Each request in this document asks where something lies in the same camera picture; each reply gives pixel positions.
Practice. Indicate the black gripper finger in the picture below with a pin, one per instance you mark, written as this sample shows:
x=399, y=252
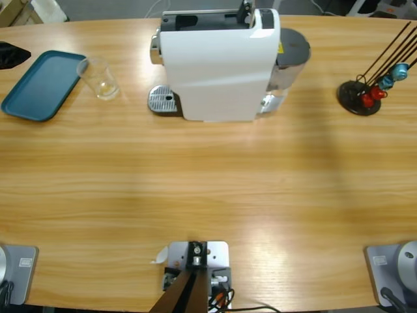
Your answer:
x=9, y=57

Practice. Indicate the white capsule coffee machine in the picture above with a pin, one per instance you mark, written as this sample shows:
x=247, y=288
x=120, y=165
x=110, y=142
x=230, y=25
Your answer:
x=215, y=75

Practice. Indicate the red coffee capsule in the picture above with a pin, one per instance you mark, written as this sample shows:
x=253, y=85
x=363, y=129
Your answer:
x=378, y=93
x=368, y=101

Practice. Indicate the blue coffee capsule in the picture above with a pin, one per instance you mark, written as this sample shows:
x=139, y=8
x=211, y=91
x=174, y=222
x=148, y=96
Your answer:
x=400, y=70
x=387, y=82

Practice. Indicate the teal serving tray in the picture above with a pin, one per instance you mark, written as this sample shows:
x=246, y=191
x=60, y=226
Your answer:
x=39, y=88

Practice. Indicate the tan cardboard box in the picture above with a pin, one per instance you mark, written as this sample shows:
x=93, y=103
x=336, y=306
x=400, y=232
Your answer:
x=9, y=13

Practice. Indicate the white bundle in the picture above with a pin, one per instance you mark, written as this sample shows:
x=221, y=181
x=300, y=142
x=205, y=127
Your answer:
x=49, y=9

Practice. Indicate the clear drinking glass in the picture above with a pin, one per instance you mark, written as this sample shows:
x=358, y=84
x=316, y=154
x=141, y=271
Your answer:
x=101, y=81

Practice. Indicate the white tape tab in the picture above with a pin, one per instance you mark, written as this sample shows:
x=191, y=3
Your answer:
x=161, y=256

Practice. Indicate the orange connector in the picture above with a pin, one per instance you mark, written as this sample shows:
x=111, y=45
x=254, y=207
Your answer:
x=217, y=298

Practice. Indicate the black capsule holder with rods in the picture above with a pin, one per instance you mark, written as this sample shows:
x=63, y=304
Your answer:
x=350, y=98

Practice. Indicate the white camera mount with post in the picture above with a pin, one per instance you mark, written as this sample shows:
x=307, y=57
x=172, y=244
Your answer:
x=218, y=254

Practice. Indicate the white frame furniture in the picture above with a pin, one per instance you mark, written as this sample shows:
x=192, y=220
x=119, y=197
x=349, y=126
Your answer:
x=358, y=8

